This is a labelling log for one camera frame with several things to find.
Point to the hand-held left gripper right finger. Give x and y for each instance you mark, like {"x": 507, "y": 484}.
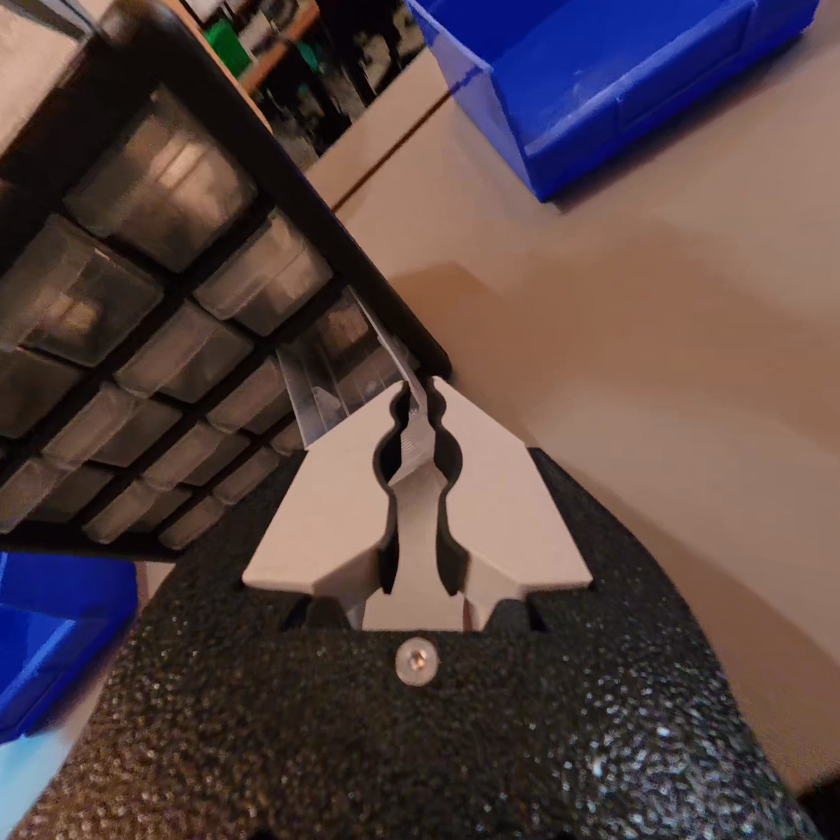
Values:
{"x": 518, "y": 525}

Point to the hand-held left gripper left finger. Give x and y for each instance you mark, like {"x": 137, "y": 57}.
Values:
{"x": 321, "y": 525}

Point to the clear plastic drawer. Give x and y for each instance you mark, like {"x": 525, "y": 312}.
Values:
{"x": 413, "y": 446}

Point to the blue plastic storage bin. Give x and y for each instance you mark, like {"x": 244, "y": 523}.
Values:
{"x": 52, "y": 630}
{"x": 590, "y": 98}

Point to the black drawer organizer cabinet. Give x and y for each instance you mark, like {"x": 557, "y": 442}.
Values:
{"x": 302, "y": 197}

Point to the array of translucent drawers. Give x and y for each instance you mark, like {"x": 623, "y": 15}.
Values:
{"x": 157, "y": 184}

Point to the green box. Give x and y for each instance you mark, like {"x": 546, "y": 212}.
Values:
{"x": 226, "y": 46}

